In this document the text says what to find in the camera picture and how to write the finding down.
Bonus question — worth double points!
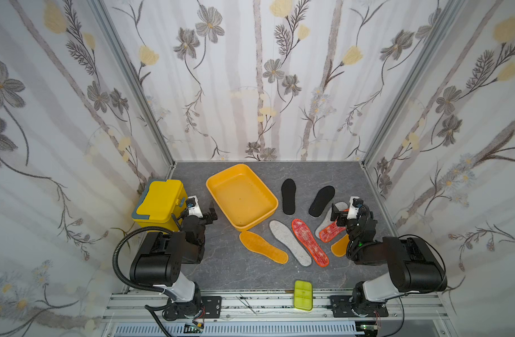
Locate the black insole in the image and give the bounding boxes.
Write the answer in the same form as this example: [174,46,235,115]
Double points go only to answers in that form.
[309,185,335,218]
[281,178,297,215]

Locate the orange translucent insole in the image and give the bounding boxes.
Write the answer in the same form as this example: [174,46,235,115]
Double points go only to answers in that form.
[330,234,350,257]
[239,231,289,265]

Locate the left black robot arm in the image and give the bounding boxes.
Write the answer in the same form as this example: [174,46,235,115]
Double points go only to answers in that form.
[129,197,218,320]

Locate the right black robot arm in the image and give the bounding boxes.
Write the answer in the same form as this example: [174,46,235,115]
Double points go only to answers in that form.
[330,198,447,317]

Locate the yellow plastic storage tray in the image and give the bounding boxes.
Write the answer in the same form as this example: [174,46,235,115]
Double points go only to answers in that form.
[206,164,278,232]

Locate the yellow lidded box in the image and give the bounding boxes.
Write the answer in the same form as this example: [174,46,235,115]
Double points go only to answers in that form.
[132,179,188,232]

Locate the green compartment box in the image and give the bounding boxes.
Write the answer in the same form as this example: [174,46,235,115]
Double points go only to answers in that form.
[293,280,314,312]

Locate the grey felt insole right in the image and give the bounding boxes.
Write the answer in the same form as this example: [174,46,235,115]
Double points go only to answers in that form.
[314,202,349,237]

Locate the grey felt insole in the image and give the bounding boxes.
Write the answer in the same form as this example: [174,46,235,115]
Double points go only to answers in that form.
[269,220,312,267]
[314,202,349,237]

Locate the red patterned insole right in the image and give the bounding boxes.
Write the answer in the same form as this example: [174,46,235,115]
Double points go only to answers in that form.
[319,222,346,243]

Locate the red patterned insole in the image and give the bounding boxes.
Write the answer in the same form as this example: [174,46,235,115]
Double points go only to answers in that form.
[319,222,346,243]
[291,218,330,268]

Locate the red patterned insole left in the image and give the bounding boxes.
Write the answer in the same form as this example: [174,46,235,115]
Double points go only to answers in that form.
[291,218,330,268]

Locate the grey felt insole left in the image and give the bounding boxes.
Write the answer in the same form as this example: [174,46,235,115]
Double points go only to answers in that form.
[269,220,312,267]

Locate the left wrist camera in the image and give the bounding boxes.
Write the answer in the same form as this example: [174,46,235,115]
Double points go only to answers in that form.
[186,196,203,218]

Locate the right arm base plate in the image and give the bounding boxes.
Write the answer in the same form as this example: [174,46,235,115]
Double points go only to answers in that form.
[329,296,389,318]

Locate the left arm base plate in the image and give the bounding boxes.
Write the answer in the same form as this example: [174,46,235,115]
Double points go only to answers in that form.
[162,296,222,321]

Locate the black corrugated cable conduit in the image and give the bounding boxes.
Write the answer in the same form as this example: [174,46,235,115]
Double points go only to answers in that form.
[111,226,174,296]

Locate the white slotted cable duct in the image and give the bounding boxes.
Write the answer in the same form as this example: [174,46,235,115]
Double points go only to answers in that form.
[113,321,364,336]

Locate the aluminium rail frame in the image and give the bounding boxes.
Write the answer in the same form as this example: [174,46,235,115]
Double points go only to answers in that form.
[102,289,457,336]

